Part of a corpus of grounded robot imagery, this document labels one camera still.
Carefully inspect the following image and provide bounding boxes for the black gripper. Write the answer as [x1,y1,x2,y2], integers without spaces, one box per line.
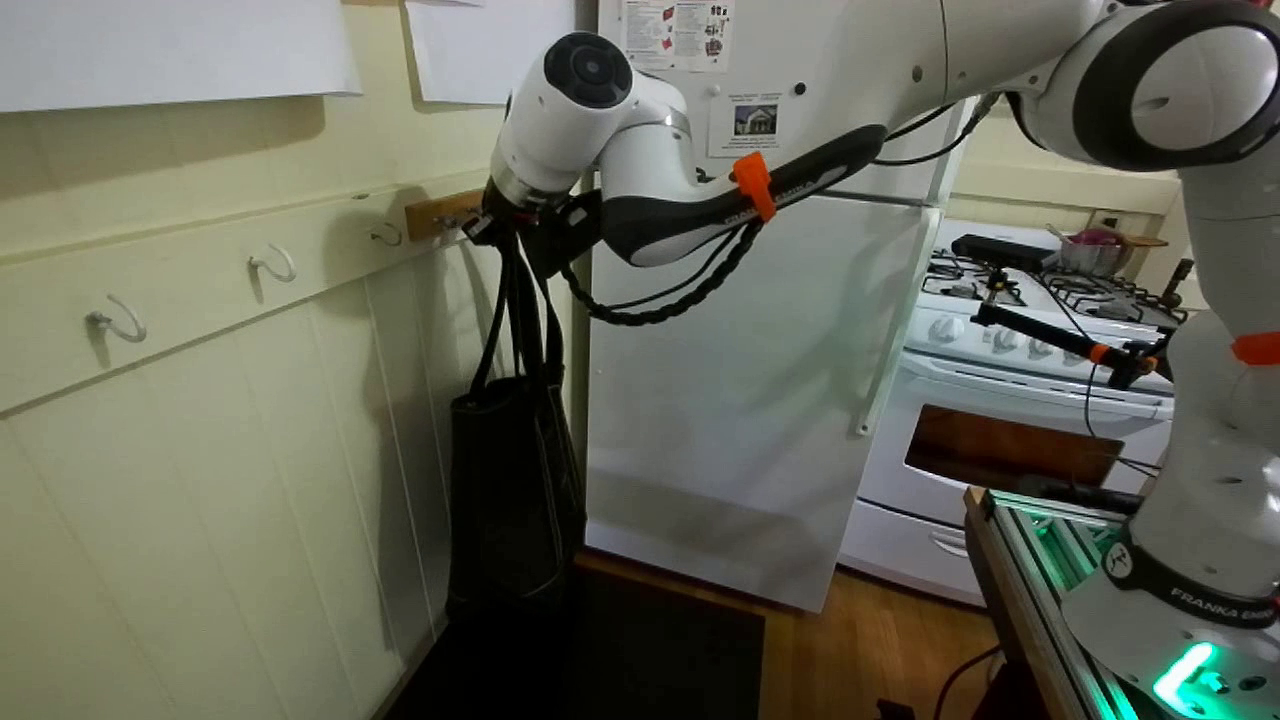
[459,180,609,282]

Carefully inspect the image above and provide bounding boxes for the black tote bag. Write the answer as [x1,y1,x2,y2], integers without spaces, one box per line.
[443,233,593,622]

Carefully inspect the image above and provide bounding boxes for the wooden peg rack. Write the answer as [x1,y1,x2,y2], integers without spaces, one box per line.
[403,188,487,243]

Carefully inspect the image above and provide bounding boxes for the printed fridge sheet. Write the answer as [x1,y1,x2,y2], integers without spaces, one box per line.
[618,0,739,72]

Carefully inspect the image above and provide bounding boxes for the small fridge photo magnet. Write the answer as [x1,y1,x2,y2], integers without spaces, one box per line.
[727,97,788,144]

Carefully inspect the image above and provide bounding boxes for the white refrigerator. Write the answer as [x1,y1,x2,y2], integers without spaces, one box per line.
[579,0,985,618]

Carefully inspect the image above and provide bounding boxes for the black pan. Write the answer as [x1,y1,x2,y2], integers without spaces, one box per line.
[947,229,1062,272]

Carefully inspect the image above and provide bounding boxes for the white gas stove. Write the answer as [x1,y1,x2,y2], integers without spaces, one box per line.
[837,218,1194,614]

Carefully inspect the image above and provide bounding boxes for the black rod with orange tip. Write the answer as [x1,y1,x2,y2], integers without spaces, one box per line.
[968,297,1170,391]

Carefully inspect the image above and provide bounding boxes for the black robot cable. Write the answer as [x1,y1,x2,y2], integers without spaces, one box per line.
[555,90,1002,331]

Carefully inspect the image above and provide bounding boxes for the small white wall paper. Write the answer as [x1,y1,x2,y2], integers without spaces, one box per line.
[400,0,579,114]

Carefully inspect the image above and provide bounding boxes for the orange cable clip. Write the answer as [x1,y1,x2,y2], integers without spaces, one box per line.
[727,149,783,223]

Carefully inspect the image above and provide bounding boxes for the large white wall paper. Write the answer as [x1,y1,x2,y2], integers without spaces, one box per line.
[0,0,366,116]

